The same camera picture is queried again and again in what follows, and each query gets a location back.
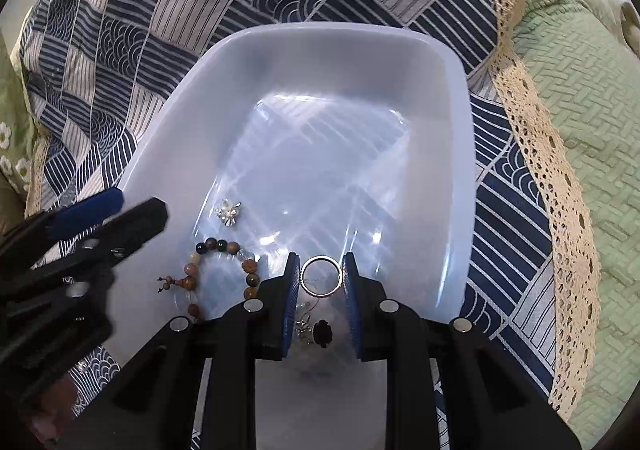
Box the navy patchwork cloth lace trim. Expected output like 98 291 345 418
20 0 601 423

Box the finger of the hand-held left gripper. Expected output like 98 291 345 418
0 189 125 277
0 197 168 311

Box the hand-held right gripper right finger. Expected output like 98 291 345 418
344 252 583 450

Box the brown beaded bracelet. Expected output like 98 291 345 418
156 239 263 323

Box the green floral pillow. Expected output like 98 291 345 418
0 30 38 211

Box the silver flower earring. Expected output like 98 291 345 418
215 199 242 227

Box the silver dangle earring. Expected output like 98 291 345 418
295 302 317 346

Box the white plastic tray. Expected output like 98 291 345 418
102 22 476 450

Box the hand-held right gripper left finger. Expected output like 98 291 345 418
60 252 301 450

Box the silver ring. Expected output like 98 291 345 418
300 256 345 297

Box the person's left hand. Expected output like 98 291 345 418
27 372 78 446

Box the black flower earring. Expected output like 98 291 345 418
312 320 335 347

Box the green quilted blanket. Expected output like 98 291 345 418
500 0 640 450

